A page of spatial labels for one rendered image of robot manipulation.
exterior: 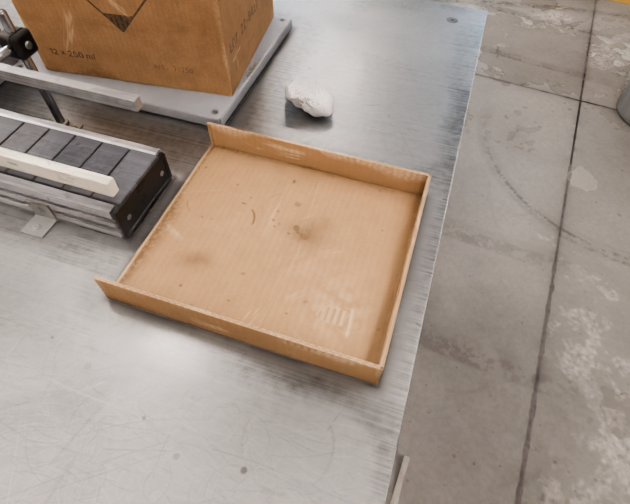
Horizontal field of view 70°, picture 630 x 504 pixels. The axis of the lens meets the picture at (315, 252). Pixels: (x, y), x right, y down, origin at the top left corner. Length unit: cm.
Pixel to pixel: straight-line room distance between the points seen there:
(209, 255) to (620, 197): 178
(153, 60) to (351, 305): 45
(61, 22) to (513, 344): 134
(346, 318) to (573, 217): 151
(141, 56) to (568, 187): 166
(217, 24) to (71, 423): 49
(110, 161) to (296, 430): 38
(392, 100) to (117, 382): 54
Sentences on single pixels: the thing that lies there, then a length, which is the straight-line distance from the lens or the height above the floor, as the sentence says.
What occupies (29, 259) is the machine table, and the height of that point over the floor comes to 83.
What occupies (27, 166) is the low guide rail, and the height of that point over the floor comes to 91.
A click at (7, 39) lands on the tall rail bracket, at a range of 68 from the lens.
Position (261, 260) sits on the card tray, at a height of 83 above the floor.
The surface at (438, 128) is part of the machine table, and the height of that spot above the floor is 83.
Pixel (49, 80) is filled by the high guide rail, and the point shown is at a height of 96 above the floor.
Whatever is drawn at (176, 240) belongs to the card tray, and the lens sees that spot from 55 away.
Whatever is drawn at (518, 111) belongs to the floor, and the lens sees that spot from 230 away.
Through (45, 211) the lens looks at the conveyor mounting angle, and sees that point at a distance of 62.
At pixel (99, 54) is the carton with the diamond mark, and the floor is 89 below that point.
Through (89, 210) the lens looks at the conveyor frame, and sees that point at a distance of 56.
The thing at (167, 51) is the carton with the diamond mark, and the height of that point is 91.
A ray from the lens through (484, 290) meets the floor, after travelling 157.
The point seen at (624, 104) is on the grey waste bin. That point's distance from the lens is 247.
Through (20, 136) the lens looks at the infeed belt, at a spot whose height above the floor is 88.
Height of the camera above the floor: 126
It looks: 55 degrees down
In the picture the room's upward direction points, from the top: 2 degrees clockwise
